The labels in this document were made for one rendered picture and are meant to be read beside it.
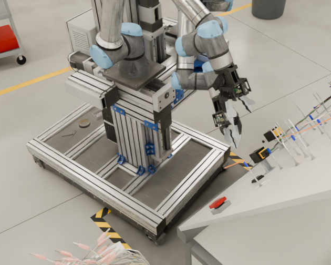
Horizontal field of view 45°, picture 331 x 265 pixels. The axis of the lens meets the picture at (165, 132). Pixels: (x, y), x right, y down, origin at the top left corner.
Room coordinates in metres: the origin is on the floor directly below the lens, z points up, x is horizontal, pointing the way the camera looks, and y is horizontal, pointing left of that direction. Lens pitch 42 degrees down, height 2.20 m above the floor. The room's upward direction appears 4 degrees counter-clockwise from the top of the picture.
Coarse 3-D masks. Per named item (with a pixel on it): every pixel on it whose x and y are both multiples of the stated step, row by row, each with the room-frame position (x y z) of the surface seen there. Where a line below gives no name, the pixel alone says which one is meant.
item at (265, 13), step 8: (256, 0) 4.42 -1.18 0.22; (264, 0) 4.35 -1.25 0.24; (272, 0) 4.32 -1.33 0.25; (280, 0) 4.34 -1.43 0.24; (256, 8) 4.42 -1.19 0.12; (264, 8) 4.35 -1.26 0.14; (272, 8) 4.33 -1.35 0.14; (280, 8) 4.36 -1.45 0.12; (256, 16) 4.41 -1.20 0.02; (264, 16) 4.35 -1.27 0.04; (272, 16) 4.33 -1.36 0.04; (280, 16) 4.38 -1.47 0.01
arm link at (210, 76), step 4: (204, 64) 1.36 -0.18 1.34; (208, 64) 1.35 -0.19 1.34; (204, 68) 1.35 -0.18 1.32; (208, 68) 1.34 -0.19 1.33; (204, 72) 1.34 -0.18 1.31; (208, 72) 1.33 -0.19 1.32; (212, 72) 1.32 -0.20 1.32; (204, 76) 1.34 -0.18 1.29; (208, 76) 1.32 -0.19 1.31; (212, 76) 1.31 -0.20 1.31; (216, 76) 1.31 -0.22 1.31; (208, 80) 1.31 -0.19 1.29; (212, 80) 1.30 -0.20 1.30; (208, 84) 1.30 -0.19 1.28; (212, 84) 1.29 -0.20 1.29; (208, 88) 1.30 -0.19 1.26
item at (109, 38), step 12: (108, 0) 1.44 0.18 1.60; (120, 0) 1.44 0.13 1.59; (108, 12) 1.45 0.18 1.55; (120, 12) 1.46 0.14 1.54; (108, 24) 1.46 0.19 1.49; (120, 24) 1.48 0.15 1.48; (96, 36) 1.52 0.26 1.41; (108, 36) 1.47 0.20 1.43; (120, 36) 1.52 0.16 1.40; (96, 48) 1.48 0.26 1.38; (108, 48) 1.46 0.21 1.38; (120, 48) 1.49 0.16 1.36; (96, 60) 1.50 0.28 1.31; (108, 60) 1.46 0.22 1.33
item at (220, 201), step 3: (219, 198) 0.86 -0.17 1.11; (222, 198) 0.84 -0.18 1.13; (225, 198) 0.84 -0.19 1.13; (216, 201) 0.84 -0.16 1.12; (219, 201) 0.83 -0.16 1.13; (222, 201) 0.83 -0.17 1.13; (213, 204) 0.83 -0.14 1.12; (216, 204) 0.82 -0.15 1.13; (219, 204) 0.82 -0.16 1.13; (222, 204) 0.83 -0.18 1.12; (210, 207) 0.83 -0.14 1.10; (213, 207) 0.82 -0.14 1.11; (216, 207) 0.83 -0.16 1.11
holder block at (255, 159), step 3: (261, 147) 1.03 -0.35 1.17; (255, 150) 1.04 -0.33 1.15; (258, 150) 1.01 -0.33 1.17; (261, 150) 1.02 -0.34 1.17; (252, 153) 1.03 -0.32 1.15; (255, 153) 1.01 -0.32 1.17; (255, 156) 1.01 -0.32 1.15; (258, 156) 1.00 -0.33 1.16; (267, 156) 1.00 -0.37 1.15; (252, 159) 1.02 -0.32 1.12; (255, 159) 1.01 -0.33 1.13; (258, 159) 0.99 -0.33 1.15; (261, 159) 0.99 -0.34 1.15; (255, 162) 1.01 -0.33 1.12
